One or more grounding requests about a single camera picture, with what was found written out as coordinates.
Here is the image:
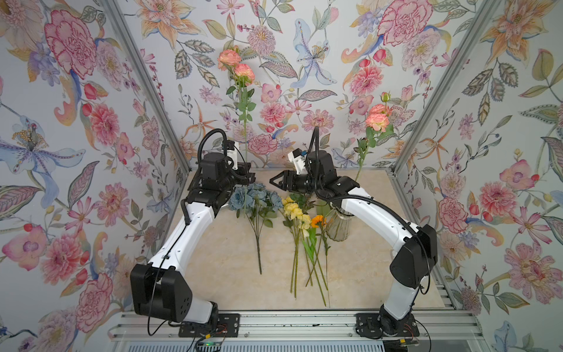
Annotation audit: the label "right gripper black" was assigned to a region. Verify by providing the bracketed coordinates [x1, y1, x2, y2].
[271, 171, 327, 196]

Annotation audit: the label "blue flower bunch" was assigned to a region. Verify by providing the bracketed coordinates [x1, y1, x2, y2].
[228, 183, 283, 275]

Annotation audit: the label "yellow flower bunch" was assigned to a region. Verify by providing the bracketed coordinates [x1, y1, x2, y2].
[282, 196, 312, 299]

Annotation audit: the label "pink flower stem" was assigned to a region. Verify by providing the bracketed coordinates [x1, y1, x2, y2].
[218, 46, 256, 161]
[355, 92, 396, 180]

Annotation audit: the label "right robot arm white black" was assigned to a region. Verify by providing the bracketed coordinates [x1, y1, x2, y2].
[269, 128, 438, 337]

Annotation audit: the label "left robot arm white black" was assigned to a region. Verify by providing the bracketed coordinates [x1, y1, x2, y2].
[130, 128, 255, 324]

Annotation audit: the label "clear glass vase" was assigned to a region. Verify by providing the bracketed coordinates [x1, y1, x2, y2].
[326, 208, 354, 242]

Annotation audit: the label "orange and red flower stems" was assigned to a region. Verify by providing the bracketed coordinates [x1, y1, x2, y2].
[302, 201, 331, 308]

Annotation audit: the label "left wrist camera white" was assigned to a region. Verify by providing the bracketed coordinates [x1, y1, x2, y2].
[227, 139, 241, 170]

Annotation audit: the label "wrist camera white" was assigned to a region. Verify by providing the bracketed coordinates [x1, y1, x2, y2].
[287, 148, 308, 175]
[227, 139, 241, 170]

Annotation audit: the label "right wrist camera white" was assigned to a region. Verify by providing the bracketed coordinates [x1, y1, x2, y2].
[287, 148, 308, 175]

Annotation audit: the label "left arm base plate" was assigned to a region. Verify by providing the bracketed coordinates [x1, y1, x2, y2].
[178, 306, 240, 338]

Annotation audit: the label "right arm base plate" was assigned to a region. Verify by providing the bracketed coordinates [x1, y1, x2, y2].
[355, 312, 420, 340]

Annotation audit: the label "aluminium front rail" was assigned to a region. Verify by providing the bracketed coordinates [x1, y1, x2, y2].
[108, 309, 485, 342]

